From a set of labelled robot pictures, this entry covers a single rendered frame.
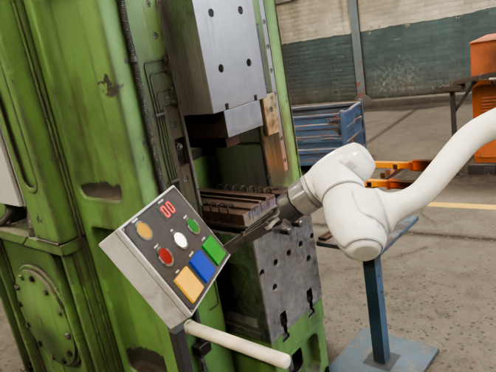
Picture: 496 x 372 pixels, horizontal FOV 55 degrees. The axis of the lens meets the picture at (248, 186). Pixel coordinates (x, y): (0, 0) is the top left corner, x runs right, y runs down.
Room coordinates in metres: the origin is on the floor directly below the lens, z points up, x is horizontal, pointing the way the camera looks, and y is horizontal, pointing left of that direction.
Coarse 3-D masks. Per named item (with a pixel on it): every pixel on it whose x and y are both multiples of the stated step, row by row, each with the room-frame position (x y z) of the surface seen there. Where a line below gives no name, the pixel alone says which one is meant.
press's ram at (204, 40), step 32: (160, 0) 1.71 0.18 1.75; (192, 0) 1.61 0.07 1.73; (224, 0) 1.72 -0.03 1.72; (192, 32) 1.63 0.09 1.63; (224, 32) 1.70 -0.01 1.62; (256, 32) 1.83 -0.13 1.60; (192, 64) 1.65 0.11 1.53; (224, 64) 1.68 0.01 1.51; (256, 64) 1.81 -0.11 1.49; (192, 96) 1.67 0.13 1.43; (224, 96) 1.66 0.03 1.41; (256, 96) 1.79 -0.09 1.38
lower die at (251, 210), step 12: (216, 192) 1.94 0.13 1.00; (228, 192) 1.93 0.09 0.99; (240, 192) 1.90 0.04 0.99; (204, 204) 1.85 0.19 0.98; (240, 204) 1.75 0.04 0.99; (252, 204) 1.72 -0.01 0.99; (264, 204) 1.75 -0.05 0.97; (216, 216) 1.74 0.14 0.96; (240, 216) 1.66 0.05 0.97; (252, 216) 1.69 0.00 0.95
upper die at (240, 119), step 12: (240, 108) 1.71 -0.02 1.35; (252, 108) 1.76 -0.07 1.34; (192, 120) 1.76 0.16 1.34; (204, 120) 1.72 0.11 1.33; (216, 120) 1.68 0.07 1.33; (228, 120) 1.66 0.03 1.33; (240, 120) 1.70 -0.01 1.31; (252, 120) 1.76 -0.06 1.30; (192, 132) 1.77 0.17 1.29; (204, 132) 1.73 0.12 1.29; (216, 132) 1.69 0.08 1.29; (228, 132) 1.65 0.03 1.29; (240, 132) 1.70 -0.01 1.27
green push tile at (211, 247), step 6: (210, 240) 1.33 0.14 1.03; (204, 246) 1.28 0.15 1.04; (210, 246) 1.30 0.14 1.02; (216, 246) 1.33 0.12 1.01; (210, 252) 1.28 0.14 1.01; (216, 252) 1.30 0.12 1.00; (222, 252) 1.33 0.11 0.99; (216, 258) 1.28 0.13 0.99; (222, 258) 1.30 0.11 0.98; (216, 264) 1.27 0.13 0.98
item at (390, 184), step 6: (372, 180) 1.79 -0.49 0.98; (378, 180) 1.78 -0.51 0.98; (384, 180) 1.77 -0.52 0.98; (390, 180) 1.74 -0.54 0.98; (396, 180) 1.73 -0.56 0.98; (402, 180) 1.72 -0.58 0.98; (408, 180) 1.70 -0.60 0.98; (414, 180) 1.69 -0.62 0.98; (378, 186) 1.77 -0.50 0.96; (384, 186) 1.75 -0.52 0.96; (390, 186) 1.73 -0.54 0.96; (396, 186) 1.72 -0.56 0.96; (402, 186) 1.71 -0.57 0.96; (408, 186) 1.69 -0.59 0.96
